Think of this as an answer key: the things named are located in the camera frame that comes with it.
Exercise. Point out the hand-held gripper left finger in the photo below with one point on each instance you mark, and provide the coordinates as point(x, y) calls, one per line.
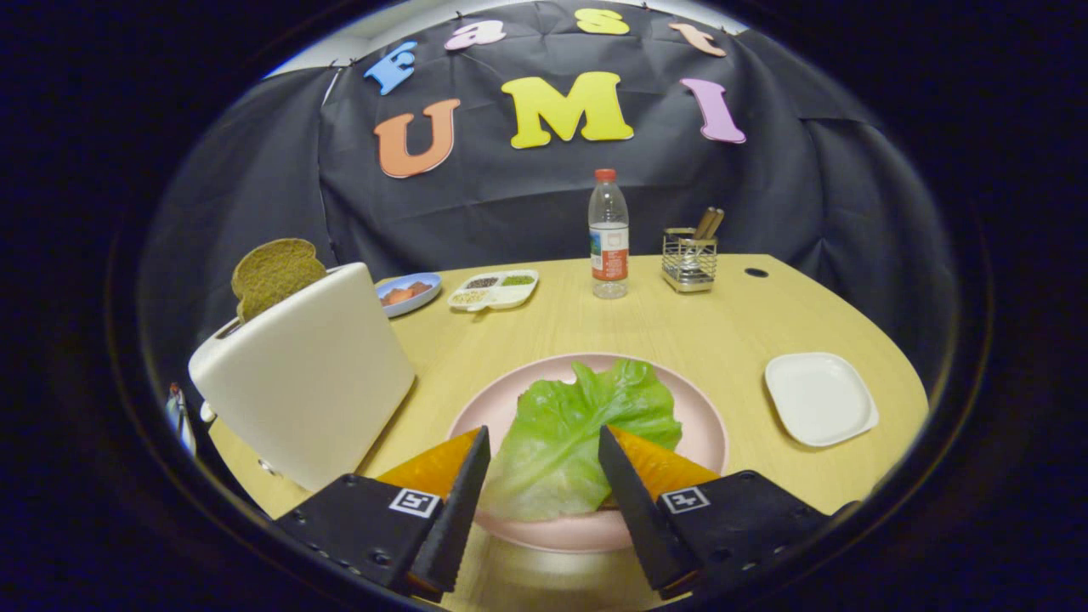
point(459, 518)

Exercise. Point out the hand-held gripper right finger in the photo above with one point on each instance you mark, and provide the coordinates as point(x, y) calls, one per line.
point(642, 518)

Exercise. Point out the green lettuce leaf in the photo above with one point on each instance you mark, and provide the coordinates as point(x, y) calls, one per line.
point(561, 425)

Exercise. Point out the brown bread slice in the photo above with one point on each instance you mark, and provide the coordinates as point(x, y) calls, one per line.
point(272, 272)

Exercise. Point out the pink round plate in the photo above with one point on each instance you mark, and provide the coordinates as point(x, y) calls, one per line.
point(705, 425)

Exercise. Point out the white toaster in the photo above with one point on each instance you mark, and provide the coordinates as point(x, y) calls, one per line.
point(314, 382)

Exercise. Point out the blue round plate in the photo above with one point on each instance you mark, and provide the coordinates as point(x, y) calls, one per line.
point(416, 308)

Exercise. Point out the white square plate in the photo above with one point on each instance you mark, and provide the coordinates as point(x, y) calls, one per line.
point(820, 399)

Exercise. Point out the white divided seed dish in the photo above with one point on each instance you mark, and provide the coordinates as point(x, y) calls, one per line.
point(501, 299)

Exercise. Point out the red brown food slices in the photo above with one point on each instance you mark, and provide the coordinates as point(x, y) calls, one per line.
point(404, 293)

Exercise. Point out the clear plastic bottle red cap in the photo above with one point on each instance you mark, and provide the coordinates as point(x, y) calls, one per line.
point(609, 255)

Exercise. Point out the white red object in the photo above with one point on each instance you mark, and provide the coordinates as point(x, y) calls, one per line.
point(180, 421)

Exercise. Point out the black backdrop cloth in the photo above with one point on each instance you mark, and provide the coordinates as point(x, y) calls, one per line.
point(527, 212)

